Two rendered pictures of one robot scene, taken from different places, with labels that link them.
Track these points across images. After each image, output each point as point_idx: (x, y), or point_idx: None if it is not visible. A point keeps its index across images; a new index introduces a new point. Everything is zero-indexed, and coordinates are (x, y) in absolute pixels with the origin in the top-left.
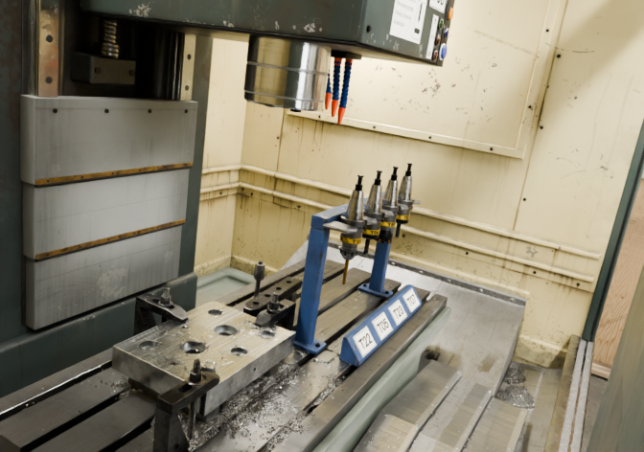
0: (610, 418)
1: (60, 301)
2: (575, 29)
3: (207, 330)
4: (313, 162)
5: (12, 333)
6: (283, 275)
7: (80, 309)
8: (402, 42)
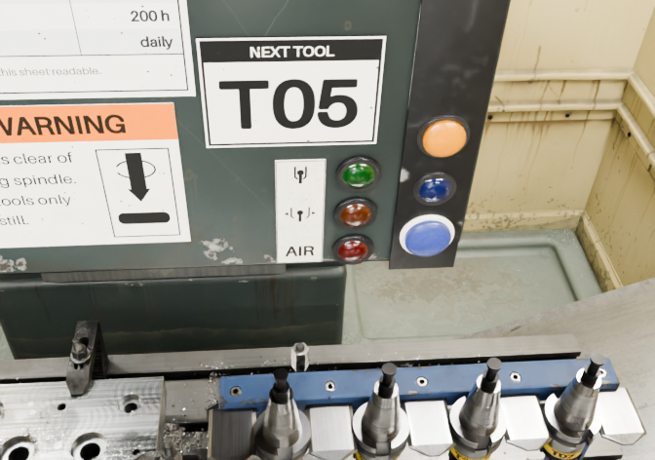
0: None
1: None
2: None
3: (70, 432)
4: None
5: (33, 274)
6: (438, 354)
7: (107, 277)
8: (47, 253)
